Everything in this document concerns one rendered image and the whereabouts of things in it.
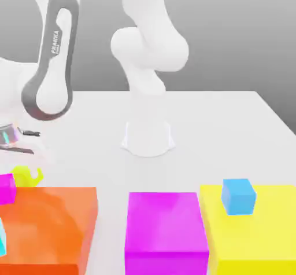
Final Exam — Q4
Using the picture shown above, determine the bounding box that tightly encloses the small cyan cube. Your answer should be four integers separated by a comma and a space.
0, 218, 8, 258

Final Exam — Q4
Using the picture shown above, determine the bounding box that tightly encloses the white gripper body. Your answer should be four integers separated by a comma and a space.
0, 144, 48, 166

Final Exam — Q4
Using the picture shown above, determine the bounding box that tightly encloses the small magenta cube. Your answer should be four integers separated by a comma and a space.
0, 173, 17, 206

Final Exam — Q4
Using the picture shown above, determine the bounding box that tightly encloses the large orange box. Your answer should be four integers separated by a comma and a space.
0, 186, 99, 275

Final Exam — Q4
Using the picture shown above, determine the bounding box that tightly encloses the large yellow box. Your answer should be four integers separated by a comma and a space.
199, 184, 296, 275

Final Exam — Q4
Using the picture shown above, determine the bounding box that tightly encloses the small yellow cube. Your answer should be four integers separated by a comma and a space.
10, 165, 44, 188

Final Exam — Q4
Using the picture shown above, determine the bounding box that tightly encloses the small blue cube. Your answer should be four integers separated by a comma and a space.
220, 178, 257, 216

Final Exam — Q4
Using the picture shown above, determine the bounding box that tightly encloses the large magenta box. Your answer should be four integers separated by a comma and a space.
124, 192, 210, 275

